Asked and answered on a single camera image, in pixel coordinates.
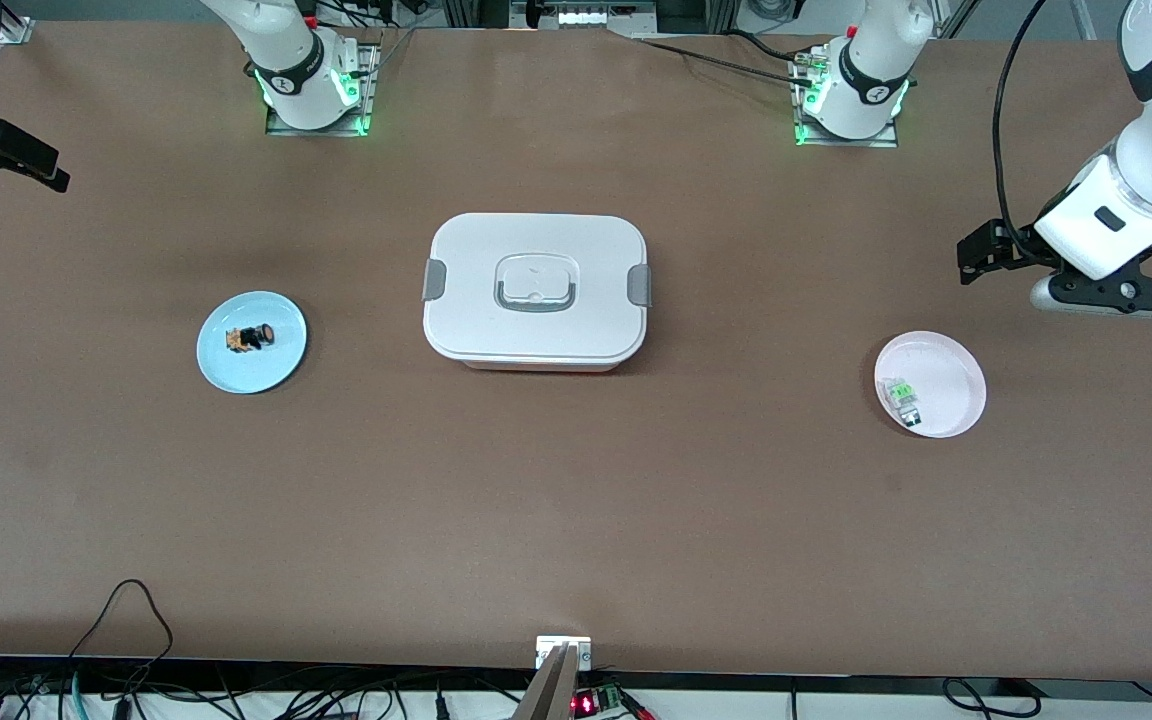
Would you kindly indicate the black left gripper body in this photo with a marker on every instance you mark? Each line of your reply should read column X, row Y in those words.
column 1008, row 246

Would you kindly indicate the orange and black switch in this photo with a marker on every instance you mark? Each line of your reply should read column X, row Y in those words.
column 251, row 338

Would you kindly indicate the white lidded storage box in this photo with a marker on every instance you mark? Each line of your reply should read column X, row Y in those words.
column 536, row 330

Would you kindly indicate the pink plate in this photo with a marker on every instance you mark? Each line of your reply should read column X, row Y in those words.
column 946, row 375

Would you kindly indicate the light blue plate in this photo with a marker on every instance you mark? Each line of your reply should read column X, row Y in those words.
column 236, row 370

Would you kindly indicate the circuit board with red display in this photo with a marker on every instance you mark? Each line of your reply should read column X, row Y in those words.
column 591, row 703

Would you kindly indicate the grey metal bar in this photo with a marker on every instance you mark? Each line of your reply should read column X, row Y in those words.
column 548, row 695

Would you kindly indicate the metal table corner bracket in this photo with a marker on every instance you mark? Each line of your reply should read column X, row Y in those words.
column 16, row 30

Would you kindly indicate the green and clear switch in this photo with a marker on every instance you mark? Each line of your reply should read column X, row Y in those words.
column 903, row 398

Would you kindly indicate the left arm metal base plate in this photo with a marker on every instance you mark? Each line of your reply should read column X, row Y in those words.
column 836, row 142

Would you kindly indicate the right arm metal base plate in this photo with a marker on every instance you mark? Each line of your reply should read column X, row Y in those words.
column 372, row 70

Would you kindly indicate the aluminium frame with light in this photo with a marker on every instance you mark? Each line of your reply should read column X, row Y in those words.
column 586, row 16

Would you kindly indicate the small white mounting bracket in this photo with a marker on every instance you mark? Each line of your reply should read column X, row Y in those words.
column 548, row 650

